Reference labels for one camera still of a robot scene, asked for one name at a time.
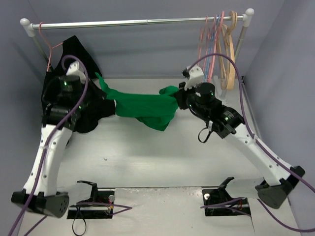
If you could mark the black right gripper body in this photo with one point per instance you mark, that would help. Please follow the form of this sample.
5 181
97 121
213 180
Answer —
180 96

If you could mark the green t shirt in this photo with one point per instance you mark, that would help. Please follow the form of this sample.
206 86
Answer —
154 110

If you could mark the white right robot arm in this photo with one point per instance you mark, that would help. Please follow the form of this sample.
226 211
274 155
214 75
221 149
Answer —
278 177

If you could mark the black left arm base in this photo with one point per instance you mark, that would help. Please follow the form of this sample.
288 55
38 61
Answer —
90 202

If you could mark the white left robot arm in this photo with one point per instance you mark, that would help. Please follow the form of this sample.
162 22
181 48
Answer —
39 194

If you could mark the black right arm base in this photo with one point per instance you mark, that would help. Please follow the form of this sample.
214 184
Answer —
217 202

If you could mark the pink hanger right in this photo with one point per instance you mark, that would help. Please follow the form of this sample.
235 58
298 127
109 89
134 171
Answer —
212 59

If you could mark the pink hanger leftmost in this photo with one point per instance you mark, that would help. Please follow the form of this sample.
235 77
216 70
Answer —
202 36

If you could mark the blue hanger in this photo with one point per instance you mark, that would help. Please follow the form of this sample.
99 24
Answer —
209 45

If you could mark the black t shirt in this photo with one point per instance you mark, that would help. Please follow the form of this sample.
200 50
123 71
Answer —
81 98

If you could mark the pink hanger with black shirt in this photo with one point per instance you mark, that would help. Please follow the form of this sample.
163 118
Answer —
51 48

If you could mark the silver clothes rack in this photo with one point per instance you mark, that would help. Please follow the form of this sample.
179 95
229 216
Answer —
30 28

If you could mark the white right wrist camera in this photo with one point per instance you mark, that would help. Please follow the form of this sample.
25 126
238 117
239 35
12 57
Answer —
194 76

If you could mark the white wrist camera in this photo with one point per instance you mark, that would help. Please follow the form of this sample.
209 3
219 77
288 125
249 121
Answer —
77 70
194 76

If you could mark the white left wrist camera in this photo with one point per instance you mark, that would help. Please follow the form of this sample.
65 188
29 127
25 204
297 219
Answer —
77 70

